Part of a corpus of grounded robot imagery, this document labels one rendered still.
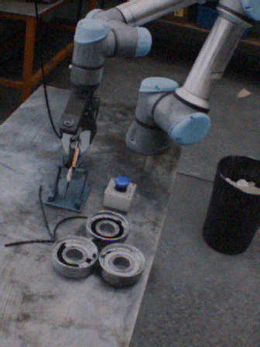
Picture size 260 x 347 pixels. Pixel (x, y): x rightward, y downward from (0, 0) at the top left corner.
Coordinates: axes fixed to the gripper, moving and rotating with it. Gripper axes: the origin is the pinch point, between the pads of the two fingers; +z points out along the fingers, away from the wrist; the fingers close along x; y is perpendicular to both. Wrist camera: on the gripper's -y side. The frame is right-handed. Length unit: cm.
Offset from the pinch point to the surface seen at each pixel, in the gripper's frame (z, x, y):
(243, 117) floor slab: 91, -82, 248
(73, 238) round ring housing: 8.6, -6.5, -22.0
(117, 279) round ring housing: 8.9, -18.8, -30.7
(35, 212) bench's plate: 11.9, 5.8, -12.7
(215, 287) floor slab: 92, -62, 53
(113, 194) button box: 7.3, -12.1, -3.4
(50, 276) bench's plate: 11.9, -4.2, -32.2
